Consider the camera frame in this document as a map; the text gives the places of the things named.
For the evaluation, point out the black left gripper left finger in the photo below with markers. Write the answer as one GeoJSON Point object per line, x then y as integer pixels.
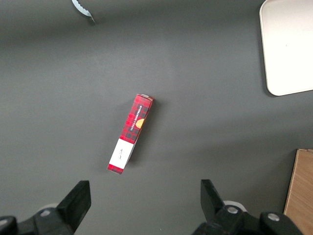
{"type": "Point", "coordinates": [71, 205]}

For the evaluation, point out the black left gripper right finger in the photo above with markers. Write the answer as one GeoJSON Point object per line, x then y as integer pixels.
{"type": "Point", "coordinates": [217, 213]}

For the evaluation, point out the cream plastic tray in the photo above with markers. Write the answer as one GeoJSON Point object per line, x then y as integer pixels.
{"type": "Point", "coordinates": [288, 49]}

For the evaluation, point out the wooden drawer cabinet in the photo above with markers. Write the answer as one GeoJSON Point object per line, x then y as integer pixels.
{"type": "Point", "coordinates": [300, 193]}

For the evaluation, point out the red plaid shortbread box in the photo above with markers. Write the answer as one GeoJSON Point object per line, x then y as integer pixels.
{"type": "Point", "coordinates": [133, 127]}

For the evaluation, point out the silver serrated utensil tip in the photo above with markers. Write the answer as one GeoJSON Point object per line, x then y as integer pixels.
{"type": "Point", "coordinates": [82, 8]}

